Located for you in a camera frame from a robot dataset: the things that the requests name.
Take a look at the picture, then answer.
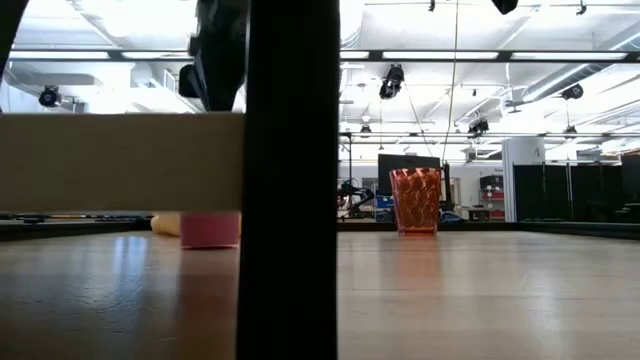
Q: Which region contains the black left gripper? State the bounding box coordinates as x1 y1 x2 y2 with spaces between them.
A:
178 0 250 113

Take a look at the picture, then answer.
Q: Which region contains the orange-red plastic cup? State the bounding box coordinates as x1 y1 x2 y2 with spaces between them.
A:
388 167 444 237

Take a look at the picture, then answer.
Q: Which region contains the light wooden shelf board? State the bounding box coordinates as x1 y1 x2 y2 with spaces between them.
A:
0 112 245 213

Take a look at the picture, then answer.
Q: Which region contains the pink cup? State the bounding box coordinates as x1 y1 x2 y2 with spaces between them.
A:
179 211 242 250

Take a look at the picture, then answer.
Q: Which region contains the yellow cup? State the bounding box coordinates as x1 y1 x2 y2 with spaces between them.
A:
150 211 183 238

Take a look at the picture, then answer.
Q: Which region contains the black computer monitor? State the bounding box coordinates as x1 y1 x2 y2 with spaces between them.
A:
377 153 442 197

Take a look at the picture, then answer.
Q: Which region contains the blue storage bin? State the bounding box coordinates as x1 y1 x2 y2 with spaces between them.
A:
374 194 397 223

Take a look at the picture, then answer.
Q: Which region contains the red storage rack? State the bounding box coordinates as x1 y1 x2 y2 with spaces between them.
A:
478 174 506 222

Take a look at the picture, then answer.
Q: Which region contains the black partition screen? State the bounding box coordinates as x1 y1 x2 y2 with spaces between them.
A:
513 154 640 224

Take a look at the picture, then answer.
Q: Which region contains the black metal shelf frame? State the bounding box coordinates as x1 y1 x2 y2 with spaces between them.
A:
235 0 342 360

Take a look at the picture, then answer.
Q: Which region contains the black overhead frame beam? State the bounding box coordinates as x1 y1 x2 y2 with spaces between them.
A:
0 48 640 65

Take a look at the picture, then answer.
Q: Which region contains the black table edge rail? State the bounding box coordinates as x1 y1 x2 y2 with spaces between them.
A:
0 213 640 243

